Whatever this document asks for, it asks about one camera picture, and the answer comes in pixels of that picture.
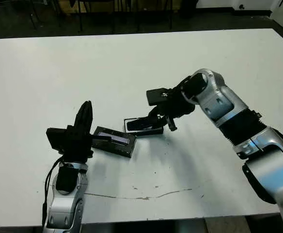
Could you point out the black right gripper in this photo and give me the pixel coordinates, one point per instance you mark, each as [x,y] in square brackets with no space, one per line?
[177,106]

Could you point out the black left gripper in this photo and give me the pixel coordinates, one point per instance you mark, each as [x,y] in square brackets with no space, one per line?
[78,148]

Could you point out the slim black camera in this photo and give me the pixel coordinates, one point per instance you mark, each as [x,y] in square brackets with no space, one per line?
[134,125]

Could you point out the black box lid silver label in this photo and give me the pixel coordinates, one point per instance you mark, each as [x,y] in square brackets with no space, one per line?
[112,148]

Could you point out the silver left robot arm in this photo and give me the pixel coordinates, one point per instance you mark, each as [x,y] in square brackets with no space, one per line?
[61,206]

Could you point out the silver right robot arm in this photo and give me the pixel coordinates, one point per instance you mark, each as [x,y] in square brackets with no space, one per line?
[228,102]

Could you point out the black box base white liner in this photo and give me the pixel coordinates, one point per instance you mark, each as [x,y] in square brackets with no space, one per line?
[151,132]

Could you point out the black trash bin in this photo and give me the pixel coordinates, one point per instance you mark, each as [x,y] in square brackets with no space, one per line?
[188,8]

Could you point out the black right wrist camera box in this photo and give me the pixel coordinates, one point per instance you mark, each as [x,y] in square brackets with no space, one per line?
[157,97]

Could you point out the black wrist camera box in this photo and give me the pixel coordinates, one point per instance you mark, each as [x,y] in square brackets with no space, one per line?
[56,139]
[157,97]

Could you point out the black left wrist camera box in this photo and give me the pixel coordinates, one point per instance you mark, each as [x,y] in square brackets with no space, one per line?
[56,139]

